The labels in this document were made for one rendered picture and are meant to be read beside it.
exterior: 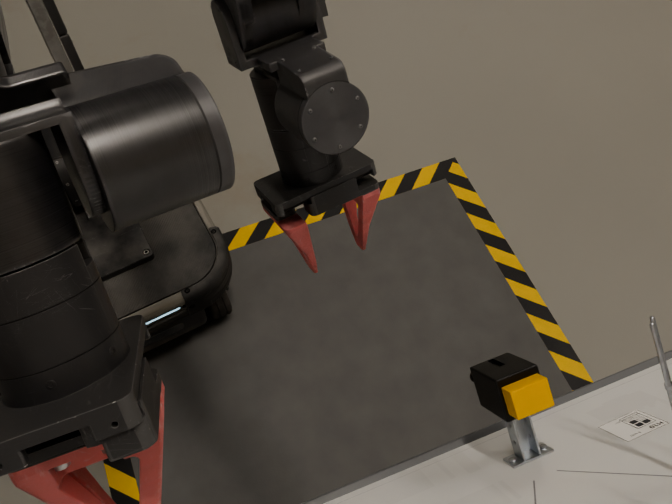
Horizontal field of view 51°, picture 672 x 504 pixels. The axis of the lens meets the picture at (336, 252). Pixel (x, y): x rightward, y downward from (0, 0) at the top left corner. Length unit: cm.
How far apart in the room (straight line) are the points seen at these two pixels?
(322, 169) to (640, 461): 39
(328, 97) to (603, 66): 202
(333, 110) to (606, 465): 41
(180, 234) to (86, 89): 138
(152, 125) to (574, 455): 56
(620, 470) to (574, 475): 4
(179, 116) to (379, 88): 200
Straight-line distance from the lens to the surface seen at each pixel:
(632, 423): 79
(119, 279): 168
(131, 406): 29
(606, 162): 224
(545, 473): 73
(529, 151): 220
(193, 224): 172
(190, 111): 31
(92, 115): 31
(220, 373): 179
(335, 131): 55
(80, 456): 33
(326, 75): 53
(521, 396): 69
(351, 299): 185
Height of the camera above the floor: 165
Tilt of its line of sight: 59 degrees down
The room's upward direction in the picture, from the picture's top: straight up
